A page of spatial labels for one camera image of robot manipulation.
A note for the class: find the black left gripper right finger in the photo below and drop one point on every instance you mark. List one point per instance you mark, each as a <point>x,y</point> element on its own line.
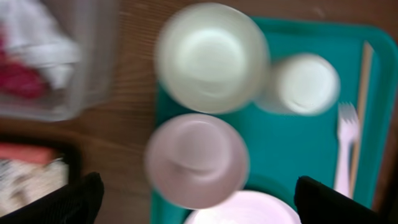
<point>319,204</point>

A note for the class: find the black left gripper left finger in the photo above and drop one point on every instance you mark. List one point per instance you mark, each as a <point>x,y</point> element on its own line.
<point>78,203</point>

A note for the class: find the white rice pile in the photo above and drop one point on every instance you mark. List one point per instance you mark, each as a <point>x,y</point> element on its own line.
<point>23,183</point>

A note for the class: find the pink bowl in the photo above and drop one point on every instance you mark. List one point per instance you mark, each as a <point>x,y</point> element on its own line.
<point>196,161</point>

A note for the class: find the red snack wrapper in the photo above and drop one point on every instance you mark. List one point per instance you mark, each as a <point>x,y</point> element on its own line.
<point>18,79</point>

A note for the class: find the white napkin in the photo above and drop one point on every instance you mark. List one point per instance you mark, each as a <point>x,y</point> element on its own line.
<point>34,35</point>

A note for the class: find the white bowl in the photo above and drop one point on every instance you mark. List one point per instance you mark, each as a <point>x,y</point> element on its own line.
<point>211,58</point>

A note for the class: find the orange carrot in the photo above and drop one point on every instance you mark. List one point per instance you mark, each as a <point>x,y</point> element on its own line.
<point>27,153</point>

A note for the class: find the black waste tray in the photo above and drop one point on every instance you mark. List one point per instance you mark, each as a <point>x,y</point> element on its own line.
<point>67,152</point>

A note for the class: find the white round plate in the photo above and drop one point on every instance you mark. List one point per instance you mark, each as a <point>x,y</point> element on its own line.
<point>246,207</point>

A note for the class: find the white plastic fork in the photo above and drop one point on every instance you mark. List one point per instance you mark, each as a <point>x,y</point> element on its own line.
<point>347,133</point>

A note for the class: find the white upside-down cup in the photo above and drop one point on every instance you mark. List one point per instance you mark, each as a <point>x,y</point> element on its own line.
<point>303,84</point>

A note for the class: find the wooden chopstick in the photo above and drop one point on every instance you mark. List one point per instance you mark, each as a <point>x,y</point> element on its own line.
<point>366,65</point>

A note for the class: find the clear plastic bin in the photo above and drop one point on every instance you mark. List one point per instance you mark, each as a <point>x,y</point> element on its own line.
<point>92,25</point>

